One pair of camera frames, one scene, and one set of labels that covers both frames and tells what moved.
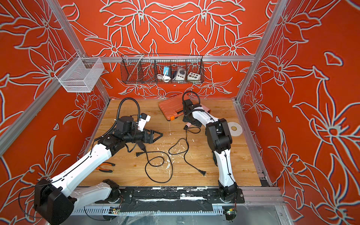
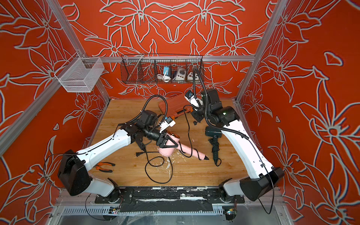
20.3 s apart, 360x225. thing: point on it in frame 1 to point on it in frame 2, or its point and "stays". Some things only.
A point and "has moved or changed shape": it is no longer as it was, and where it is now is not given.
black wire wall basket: [161, 69] stays
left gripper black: [155, 132] to [162, 142]
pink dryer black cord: [203, 173] to [189, 138]
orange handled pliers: [107, 170] stays
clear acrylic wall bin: [79, 74] stays
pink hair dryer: [188, 118] has moved or changed shape
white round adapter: [181, 74] stays
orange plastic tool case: [173, 107] stays
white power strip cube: [193, 76] stays
